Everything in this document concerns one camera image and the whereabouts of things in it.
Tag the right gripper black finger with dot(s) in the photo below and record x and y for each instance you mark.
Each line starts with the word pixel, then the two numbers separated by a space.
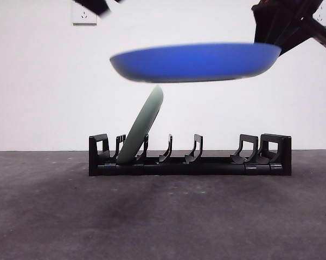
pixel 265 27
pixel 295 35

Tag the blue round plate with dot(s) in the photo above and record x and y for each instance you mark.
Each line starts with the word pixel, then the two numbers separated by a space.
pixel 192 65

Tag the pale green round plate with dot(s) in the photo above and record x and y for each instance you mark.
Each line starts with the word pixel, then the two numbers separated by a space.
pixel 141 127

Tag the black plastic plate rack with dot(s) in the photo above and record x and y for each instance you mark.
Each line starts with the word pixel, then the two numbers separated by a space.
pixel 285 154

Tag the white wall socket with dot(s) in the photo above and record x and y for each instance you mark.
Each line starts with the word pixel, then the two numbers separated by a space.
pixel 324 15
pixel 82 20

